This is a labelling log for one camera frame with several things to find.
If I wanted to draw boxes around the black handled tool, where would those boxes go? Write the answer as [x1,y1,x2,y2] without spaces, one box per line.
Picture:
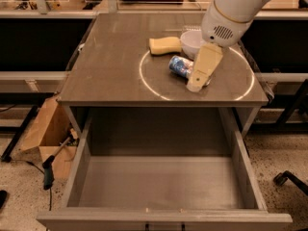
[42,136,72,191]

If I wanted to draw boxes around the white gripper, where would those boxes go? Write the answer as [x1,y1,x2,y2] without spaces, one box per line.
[187,2,252,92]

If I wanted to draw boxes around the open grey top drawer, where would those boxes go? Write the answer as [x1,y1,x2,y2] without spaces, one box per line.
[37,108,292,231]

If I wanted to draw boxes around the grey cabinet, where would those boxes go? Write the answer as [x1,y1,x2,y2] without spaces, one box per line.
[57,12,270,140]

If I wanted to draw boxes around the cardboard box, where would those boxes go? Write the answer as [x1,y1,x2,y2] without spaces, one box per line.
[20,96,77,179]

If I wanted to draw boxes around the white bowl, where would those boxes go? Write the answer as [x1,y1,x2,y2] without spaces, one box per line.
[180,30,205,60]

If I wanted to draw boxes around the black chair caster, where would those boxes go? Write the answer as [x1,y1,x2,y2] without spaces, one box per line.
[273,170,308,195]

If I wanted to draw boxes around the blue silver redbull can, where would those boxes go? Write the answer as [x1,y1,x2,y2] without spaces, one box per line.
[168,55,213,87]

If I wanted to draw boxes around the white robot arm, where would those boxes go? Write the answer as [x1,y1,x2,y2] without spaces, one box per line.
[187,0,308,92]

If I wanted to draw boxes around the yellow sponge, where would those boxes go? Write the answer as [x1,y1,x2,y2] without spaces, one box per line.
[149,37,182,55]

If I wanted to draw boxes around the clear plastic bottle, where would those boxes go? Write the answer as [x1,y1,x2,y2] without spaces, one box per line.
[182,25,201,34]

